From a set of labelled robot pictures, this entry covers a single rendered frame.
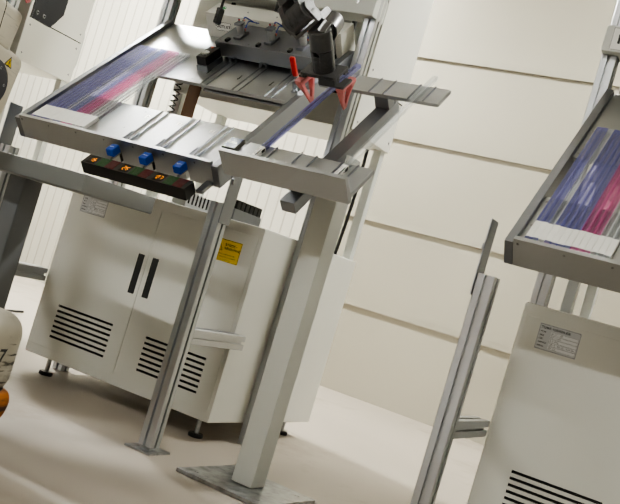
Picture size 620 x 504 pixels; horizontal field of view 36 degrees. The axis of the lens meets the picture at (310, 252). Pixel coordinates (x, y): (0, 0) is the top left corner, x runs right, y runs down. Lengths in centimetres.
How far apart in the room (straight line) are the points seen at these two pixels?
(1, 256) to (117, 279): 61
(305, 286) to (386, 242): 274
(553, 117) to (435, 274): 96
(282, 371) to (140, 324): 68
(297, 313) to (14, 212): 71
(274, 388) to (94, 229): 94
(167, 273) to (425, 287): 229
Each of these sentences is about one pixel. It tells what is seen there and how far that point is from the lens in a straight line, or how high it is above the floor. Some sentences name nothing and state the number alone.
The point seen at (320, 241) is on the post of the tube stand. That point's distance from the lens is 228.
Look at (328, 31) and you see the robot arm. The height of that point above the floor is 109.
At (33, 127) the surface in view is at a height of 71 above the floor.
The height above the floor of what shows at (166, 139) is 77.
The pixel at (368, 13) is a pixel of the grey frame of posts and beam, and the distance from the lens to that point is 291.
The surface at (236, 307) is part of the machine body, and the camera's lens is 267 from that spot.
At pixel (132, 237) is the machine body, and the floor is 49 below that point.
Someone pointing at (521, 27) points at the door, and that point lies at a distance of 506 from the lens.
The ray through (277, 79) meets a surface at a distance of 282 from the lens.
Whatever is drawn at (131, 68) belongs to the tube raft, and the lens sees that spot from 299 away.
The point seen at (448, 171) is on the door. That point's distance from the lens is 495.
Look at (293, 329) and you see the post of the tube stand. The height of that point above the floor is 40.
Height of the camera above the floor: 53
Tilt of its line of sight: 1 degrees up
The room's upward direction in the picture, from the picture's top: 17 degrees clockwise
